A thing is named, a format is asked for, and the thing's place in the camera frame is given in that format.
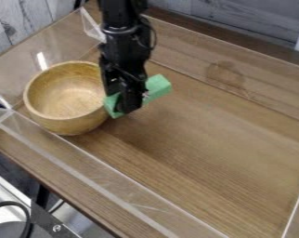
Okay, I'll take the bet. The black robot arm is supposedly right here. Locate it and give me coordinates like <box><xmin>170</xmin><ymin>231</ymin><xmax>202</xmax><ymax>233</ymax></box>
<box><xmin>97</xmin><ymin>0</ymin><xmax>157</xmax><ymax>113</ymax></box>

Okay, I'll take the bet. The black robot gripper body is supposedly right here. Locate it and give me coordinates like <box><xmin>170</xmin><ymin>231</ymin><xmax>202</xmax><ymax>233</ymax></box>
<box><xmin>97</xmin><ymin>26</ymin><xmax>156</xmax><ymax>94</ymax></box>

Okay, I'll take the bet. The grey metal base plate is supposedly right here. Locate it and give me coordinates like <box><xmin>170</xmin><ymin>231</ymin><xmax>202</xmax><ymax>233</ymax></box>
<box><xmin>0</xmin><ymin>204</ymin><xmax>84</xmax><ymax>238</ymax></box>

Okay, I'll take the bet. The green rectangular block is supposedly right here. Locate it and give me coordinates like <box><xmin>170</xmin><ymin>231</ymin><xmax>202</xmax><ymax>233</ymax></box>
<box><xmin>102</xmin><ymin>74</ymin><xmax>172</xmax><ymax>119</ymax></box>

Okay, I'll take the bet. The brown wooden bowl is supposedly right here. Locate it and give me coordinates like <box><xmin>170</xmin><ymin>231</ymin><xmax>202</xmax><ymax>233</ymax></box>
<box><xmin>24</xmin><ymin>60</ymin><xmax>109</xmax><ymax>136</ymax></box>

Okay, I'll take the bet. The clear acrylic corner bracket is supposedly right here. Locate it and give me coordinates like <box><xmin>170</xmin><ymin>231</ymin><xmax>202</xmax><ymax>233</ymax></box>
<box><xmin>80</xmin><ymin>7</ymin><xmax>106</xmax><ymax>43</ymax></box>

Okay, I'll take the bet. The clear acrylic front wall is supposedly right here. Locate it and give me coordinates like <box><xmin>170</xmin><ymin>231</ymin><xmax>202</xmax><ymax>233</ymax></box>
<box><xmin>0</xmin><ymin>109</ymin><xmax>228</xmax><ymax>238</ymax></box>

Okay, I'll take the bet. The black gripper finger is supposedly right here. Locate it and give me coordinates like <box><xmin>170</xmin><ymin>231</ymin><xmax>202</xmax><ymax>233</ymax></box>
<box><xmin>98</xmin><ymin>43</ymin><xmax>118</xmax><ymax>96</ymax></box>
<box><xmin>114</xmin><ymin>76</ymin><xmax>148</xmax><ymax>114</ymax></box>

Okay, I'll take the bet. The black cable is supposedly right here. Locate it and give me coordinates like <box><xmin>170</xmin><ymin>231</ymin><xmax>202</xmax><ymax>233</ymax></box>
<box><xmin>0</xmin><ymin>200</ymin><xmax>34</xmax><ymax>238</ymax></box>

